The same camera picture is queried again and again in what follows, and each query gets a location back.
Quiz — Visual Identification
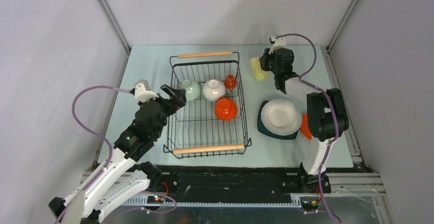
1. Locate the small orange ceramic cup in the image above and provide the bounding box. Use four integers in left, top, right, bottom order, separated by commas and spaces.
224, 74, 237, 92

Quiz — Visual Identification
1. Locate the yellow ceramic mug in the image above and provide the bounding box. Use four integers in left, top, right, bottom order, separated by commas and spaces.
250, 57, 268, 82

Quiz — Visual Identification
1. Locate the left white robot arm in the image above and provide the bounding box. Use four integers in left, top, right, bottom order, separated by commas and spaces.
49, 80, 186, 223

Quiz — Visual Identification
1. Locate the white ceramic bowl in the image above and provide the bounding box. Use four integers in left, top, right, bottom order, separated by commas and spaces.
202, 79, 226, 102

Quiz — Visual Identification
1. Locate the black wire dish rack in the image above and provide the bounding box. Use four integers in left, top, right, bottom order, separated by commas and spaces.
163, 52, 251, 159

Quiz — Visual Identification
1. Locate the orange glossy bowl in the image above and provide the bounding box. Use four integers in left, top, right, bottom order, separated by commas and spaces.
214, 98, 238, 121

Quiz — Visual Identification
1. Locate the teal square plate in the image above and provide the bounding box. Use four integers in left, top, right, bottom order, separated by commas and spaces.
257, 100, 298, 140

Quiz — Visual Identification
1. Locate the white pink fluted plate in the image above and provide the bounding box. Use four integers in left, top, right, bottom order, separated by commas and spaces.
260, 99, 302, 136

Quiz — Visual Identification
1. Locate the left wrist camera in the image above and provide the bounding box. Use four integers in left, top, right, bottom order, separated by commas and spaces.
132, 79, 158, 103

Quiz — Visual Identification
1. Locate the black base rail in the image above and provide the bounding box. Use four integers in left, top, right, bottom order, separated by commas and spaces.
81, 163, 340, 205

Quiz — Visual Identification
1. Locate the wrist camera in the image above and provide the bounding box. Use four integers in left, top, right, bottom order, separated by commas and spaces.
268, 36, 287, 54
132, 79, 158, 103

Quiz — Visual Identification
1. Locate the green floral ceramic bowl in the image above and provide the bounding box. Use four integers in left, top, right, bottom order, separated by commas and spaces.
180, 79, 201, 101

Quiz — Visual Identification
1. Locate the orange round plate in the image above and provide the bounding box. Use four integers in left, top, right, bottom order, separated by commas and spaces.
299, 113, 313, 140

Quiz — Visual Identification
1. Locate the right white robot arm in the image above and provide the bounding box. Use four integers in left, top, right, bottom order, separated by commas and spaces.
165, 47, 349, 192

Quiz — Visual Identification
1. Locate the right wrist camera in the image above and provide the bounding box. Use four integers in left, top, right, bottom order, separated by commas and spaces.
268, 36, 287, 54

